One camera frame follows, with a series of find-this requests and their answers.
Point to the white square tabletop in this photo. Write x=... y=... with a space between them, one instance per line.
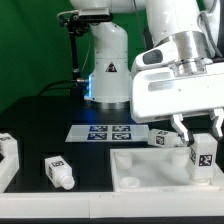
x=153 y=170

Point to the white AprilTag base sheet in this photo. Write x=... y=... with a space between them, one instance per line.
x=108 y=133

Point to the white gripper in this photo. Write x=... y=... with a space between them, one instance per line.
x=158 y=95

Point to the white U-shaped obstacle fence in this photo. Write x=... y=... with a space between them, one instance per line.
x=104 y=204

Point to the black camera stand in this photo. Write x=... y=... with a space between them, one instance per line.
x=78 y=23

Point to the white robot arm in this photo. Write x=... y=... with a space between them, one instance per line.
x=176 y=76

